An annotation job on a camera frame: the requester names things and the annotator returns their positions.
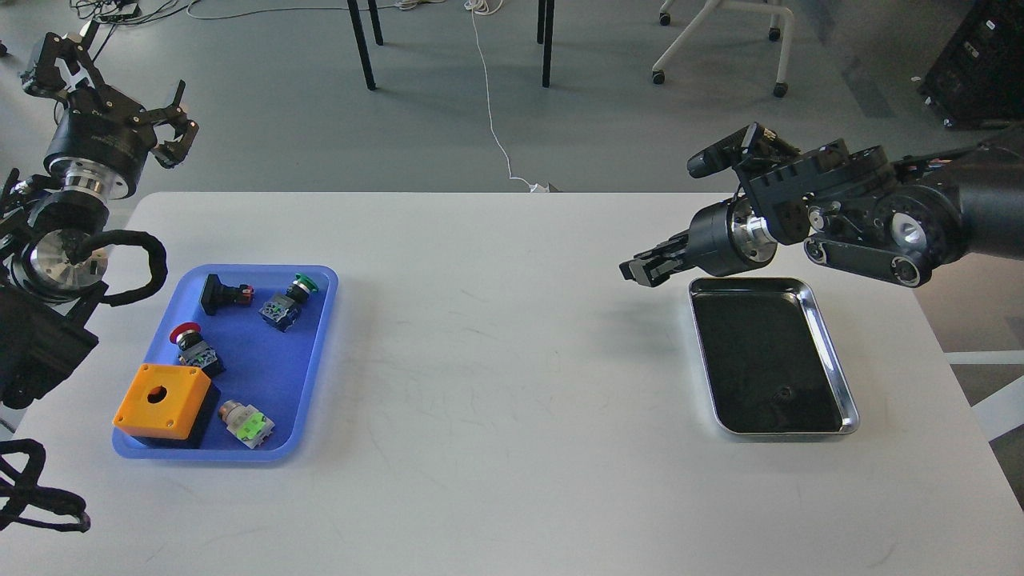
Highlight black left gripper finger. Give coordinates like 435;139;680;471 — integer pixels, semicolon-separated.
128;80;200;169
19;32;106;109

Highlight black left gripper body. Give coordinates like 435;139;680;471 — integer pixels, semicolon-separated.
43;89;156;199

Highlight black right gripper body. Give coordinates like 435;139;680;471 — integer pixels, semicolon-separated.
686;200;778;277

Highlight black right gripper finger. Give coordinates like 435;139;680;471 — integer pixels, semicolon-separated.
632;258;695;288
618;230;689;278

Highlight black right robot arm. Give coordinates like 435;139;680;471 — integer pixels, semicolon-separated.
618;123;1023;287

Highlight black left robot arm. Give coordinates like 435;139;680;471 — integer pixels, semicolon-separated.
1;22;200;410

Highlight silver metal tray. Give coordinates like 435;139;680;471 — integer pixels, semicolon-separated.
689;277;861;438

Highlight red mushroom push button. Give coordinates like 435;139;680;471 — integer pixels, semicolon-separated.
169;322;226;378

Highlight blue plastic tray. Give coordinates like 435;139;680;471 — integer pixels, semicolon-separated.
112;265;340;462

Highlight white rolling chair base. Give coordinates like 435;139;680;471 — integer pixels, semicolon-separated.
650;1;796;99

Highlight black table leg left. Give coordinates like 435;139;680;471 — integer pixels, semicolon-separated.
345;0;384;91

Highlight black table leg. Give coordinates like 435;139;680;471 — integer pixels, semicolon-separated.
345;0;384;91
535;0;555;88

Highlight black table leg right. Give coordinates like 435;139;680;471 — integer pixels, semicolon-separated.
535;0;555;88

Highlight silver button green contact block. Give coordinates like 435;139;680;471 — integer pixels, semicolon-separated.
217;400;275;449

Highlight black equipment case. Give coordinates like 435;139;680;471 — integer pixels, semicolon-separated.
918;1;1023;129

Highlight black floor cable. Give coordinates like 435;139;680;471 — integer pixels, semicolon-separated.
70;0;201;25

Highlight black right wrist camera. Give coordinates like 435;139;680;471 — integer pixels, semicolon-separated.
686;122;802;178

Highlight black selector switch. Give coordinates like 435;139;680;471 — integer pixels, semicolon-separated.
200;274;254;316

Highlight green push button switch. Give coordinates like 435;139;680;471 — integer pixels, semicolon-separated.
258;273;319;332

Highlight orange button enclosure box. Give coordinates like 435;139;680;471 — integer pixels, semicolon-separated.
112;363;219;444

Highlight white floor cable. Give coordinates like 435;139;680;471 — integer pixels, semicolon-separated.
464;0;551;194

